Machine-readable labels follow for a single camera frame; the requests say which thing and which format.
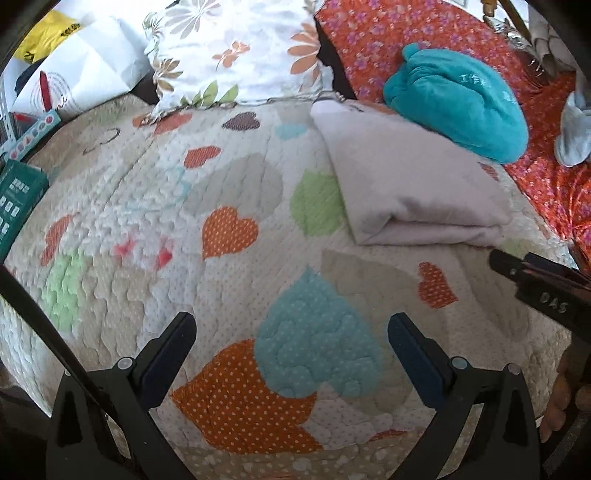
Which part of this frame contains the teal folded garment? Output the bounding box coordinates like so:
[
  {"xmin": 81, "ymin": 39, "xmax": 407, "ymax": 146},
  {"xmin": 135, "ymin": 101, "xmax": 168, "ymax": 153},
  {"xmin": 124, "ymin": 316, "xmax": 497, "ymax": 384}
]
[{"xmin": 383, "ymin": 43, "xmax": 529, "ymax": 164}]

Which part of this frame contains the person's right hand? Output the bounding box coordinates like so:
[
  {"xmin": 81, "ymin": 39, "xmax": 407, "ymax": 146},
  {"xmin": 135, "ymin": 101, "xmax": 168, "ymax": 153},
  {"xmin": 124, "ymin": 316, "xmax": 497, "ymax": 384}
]
[{"xmin": 539, "ymin": 337, "xmax": 590, "ymax": 443}]

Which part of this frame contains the grey cloth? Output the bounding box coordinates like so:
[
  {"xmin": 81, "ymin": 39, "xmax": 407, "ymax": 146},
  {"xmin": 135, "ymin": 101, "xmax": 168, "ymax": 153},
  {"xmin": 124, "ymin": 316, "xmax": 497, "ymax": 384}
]
[{"xmin": 554, "ymin": 92, "xmax": 590, "ymax": 168}]

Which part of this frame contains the red floral fabric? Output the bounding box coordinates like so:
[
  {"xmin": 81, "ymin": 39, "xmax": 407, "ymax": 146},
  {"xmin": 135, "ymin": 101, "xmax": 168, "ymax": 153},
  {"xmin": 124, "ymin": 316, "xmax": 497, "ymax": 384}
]
[{"xmin": 315, "ymin": 1, "xmax": 590, "ymax": 256}]

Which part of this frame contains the black diagonal pole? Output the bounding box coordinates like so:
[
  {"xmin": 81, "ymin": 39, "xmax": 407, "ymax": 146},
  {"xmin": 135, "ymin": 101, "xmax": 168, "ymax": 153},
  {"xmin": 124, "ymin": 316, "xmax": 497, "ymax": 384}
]
[{"xmin": 1, "ymin": 265, "xmax": 120, "ymax": 463}]

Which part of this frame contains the white paper bag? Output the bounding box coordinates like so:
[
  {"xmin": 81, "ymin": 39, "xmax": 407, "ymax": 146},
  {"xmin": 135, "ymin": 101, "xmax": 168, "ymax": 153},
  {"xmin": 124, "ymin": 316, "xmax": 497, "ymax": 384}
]
[{"xmin": 12, "ymin": 17, "xmax": 150, "ymax": 121}]

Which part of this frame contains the green box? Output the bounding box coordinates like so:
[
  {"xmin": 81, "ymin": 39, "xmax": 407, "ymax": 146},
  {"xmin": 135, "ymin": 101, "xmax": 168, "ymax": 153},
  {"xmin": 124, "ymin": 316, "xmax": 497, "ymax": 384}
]
[{"xmin": 0, "ymin": 160, "xmax": 49, "ymax": 262}]

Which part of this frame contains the white floral pillow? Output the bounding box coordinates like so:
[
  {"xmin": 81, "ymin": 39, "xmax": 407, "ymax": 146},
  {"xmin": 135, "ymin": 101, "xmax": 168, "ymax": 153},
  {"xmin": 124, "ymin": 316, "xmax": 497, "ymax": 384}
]
[{"xmin": 142, "ymin": 0, "xmax": 334, "ymax": 124}]

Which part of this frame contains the pale pink floral sweater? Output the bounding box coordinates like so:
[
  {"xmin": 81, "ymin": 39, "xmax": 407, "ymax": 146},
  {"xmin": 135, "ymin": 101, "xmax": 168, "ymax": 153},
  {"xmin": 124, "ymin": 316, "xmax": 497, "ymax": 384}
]
[{"xmin": 311, "ymin": 100, "xmax": 512, "ymax": 247}]

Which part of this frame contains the quilted heart pattern bedspread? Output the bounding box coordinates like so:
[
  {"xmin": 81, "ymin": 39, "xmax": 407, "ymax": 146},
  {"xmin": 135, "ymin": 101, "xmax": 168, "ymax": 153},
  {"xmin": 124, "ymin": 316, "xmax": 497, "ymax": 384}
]
[{"xmin": 6, "ymin": 95, "xmax": 570, "ymax": 479}]

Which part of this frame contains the light blue toy board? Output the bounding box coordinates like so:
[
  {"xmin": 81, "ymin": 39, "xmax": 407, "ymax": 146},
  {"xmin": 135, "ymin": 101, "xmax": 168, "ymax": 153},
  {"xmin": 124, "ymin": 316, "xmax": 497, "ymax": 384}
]
[{"xmin": 2, "ymin": 109, "xmax": 61, "ymax": 161}]

